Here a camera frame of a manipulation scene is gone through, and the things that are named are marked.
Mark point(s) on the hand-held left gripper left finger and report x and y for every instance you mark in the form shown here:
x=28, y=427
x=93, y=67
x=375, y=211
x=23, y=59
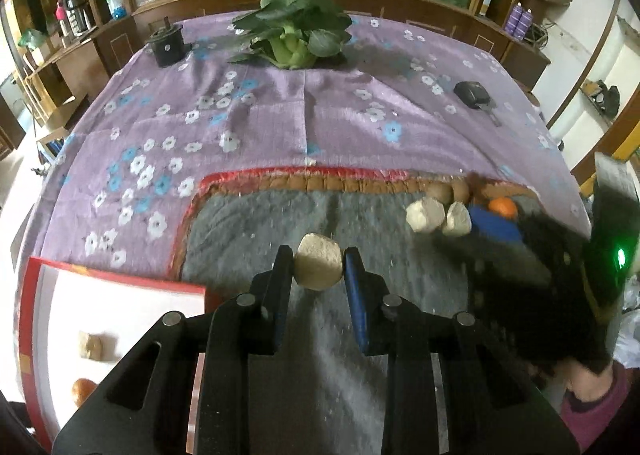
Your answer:
x=282, y=295

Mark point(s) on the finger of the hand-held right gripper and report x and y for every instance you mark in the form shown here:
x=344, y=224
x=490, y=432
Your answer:
x=495, y=230

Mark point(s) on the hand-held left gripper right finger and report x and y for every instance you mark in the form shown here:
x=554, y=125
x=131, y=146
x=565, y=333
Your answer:
x=356, y=300

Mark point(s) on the orange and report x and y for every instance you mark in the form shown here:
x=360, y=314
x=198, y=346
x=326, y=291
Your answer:
x=502, y=207

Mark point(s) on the pale beige lumpy potato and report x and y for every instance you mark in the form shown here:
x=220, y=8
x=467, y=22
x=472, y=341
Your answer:
x=457, y=221
x=425, y=216
x=318, y=262
x=90, y=346

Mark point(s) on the brown kiwi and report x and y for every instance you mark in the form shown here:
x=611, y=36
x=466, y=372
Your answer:
x=461, y=190
x=440, y=191

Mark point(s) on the red tray with white inside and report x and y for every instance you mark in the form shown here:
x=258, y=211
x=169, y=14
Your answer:
x=125, y=305

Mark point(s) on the orange-brown round fruit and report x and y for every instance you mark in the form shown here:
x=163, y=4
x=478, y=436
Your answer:
x=84, y=392

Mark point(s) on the person's right forearm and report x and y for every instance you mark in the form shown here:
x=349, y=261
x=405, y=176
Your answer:
x=595, y=415

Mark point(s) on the grey felt mat red border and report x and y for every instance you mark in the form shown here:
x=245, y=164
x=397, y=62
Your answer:
x=250, y=235

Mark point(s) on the black car key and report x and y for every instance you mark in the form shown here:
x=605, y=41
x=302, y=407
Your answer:
x=472, y=94

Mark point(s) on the dark bag on shelf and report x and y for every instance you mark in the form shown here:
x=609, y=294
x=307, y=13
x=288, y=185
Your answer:
x=604, y=97

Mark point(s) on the purple floral bedsheet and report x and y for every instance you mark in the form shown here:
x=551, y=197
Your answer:
x=325, y=125

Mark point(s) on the purple spray can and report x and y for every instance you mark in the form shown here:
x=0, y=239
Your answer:
x=513, y=20
x=525, y=24

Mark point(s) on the green bok choy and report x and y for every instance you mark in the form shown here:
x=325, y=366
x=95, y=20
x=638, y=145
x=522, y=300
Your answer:
x=292, y=25

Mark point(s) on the small black cup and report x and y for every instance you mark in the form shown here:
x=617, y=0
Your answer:
x=167, y=47

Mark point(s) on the dark thermos flask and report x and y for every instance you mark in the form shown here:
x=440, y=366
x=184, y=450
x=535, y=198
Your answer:
x=78, y=10

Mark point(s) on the pink bottle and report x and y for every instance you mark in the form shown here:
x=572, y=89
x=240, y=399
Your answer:
x=61, y=17

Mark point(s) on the green plastic bag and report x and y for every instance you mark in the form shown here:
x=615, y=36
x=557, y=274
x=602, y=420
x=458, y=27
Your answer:
x=31, y=37

